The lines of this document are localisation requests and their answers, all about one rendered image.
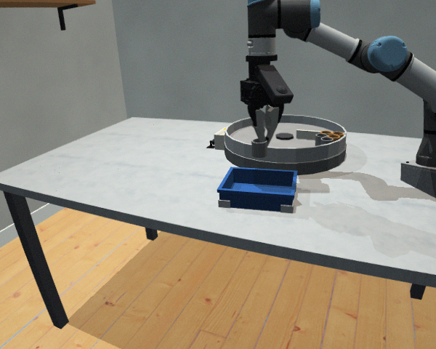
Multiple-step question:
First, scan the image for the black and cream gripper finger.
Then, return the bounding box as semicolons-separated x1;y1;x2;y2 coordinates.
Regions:
248;97;267;143
264;104;284;146

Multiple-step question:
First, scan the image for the grey round turntable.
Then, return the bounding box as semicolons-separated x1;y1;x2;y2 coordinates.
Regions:
206;115;347;175

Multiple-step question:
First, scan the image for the grey metal bushing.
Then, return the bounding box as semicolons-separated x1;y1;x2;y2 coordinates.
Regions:
251;138;267;158
320;137;334;145
315;134;328;146

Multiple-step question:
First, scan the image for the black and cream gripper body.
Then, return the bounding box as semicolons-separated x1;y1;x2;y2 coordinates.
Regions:
241;55;278;108

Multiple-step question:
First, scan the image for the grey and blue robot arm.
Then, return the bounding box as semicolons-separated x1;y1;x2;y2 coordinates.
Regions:
247;0;436;168

